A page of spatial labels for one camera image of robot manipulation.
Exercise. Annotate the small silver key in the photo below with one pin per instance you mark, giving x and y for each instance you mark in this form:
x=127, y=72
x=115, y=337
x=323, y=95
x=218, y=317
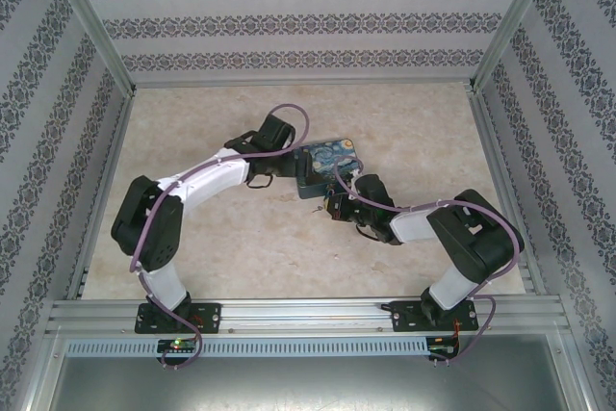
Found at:
x=318, y=210

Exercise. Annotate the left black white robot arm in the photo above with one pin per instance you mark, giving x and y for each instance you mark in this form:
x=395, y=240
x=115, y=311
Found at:
x=212, y=177

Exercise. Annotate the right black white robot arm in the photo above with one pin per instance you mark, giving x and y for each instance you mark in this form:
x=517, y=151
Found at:
x=409, y=227

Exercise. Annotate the grey sheet metal panel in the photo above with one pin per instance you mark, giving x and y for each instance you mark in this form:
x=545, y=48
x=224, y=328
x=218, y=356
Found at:
x=308, y=382

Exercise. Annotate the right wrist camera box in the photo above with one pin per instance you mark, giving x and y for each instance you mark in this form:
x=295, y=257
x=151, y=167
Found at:
x=354, y=175

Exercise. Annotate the aluminium mounting rail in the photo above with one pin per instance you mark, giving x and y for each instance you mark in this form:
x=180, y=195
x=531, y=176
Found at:
x=303, y=315

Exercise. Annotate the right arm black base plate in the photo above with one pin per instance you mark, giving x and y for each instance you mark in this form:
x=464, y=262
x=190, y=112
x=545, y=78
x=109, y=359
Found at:
x=404, y=317

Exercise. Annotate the right aluminium side rail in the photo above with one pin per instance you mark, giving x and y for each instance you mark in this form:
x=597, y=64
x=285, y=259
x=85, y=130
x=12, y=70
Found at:
x=495, y=151

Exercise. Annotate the aluminium side rail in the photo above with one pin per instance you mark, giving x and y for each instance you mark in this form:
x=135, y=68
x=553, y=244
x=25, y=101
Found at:
x=495, y=151
x=108, y=180

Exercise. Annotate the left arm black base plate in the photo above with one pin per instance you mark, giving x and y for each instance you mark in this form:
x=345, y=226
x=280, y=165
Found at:
x=212, y=317

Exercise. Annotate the left aluminium side rail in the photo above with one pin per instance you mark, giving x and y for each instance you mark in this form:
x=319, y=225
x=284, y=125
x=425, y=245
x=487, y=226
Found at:
x=108, y=180

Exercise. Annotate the left aluminium frame post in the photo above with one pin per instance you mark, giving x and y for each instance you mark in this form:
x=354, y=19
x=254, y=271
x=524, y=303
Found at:
x=91, y=21

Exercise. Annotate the aluminium frame post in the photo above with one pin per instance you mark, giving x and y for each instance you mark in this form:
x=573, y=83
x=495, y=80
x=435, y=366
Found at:
x=91, y=21
x=512, y=21

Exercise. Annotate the right aluminium frame post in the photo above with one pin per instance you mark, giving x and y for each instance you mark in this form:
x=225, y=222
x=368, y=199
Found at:
x=512, y=21

